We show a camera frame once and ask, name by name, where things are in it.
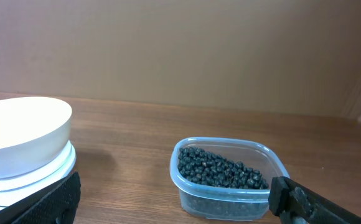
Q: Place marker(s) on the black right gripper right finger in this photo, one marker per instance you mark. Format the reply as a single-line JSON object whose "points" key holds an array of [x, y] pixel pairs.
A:
{"points": [[294, 203]]}

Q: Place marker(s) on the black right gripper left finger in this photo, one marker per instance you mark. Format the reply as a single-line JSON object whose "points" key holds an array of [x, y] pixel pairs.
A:
{"points": [[54, 204]]}

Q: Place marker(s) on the white digital kitchen scale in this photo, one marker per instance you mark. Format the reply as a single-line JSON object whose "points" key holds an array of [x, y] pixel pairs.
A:
{"points": [[14, 189]]}

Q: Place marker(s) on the white bowl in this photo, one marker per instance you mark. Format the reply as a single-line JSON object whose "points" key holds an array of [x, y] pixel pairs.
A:
{"points": [[33, 132]]}

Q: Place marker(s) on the clear plastic container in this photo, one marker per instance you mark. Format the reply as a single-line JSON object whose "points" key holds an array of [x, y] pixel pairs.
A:
{"points": [[225, 203]]}

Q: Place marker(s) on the black beans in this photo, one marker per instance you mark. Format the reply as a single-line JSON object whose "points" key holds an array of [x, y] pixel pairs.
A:
{"points": [[207, 168]]}

